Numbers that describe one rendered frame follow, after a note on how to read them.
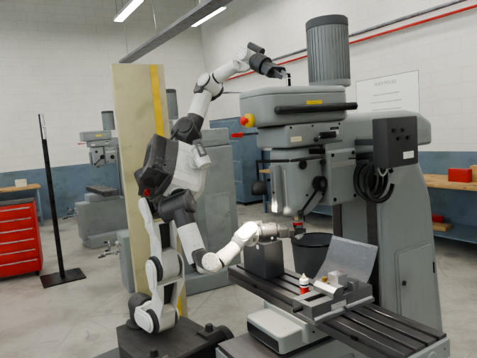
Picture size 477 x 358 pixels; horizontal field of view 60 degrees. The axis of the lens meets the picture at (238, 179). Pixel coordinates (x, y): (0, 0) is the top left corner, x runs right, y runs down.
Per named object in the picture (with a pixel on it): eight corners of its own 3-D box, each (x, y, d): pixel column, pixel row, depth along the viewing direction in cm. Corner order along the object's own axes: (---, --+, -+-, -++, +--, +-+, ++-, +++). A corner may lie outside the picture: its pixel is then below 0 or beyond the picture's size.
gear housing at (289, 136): (287, 148, 173) (286, 124, 172) (255, 148, 194) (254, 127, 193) (345, 141, 190) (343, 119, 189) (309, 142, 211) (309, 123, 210)
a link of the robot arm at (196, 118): (183, 109, 207) (174, 133, 203) (199, 111, 204) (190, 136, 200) (190, 119, 217) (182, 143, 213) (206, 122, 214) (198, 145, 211)
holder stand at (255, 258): (266, 280, 212) (263, 242, 210) (243, 269, 231) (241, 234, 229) (284, 274, 218) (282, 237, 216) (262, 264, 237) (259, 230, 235)
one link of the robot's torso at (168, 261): (146, 281, 226) (134, 197, 224) (173, 272, 238) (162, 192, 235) (160, 285, 215) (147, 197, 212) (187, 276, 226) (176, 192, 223)
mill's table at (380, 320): (411, 381, 135) (410, 358, 134) (226, 278, 240) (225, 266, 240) (452, 356, 146) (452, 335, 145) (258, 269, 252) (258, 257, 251)
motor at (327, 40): (329, 85, 186) (325, 12, 182) (300, 91, 203) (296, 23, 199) (360, 84, 196) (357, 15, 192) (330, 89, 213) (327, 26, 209)
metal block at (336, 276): (338, 290, 172) (338, 276, 172) (329, 286, 177) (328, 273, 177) (347, 287, 175) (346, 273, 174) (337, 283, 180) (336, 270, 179)
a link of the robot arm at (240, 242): (260, 226, 189) (240, 244, 182) (259, 237, 195) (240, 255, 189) (250, 218, 191) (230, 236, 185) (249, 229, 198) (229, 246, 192)
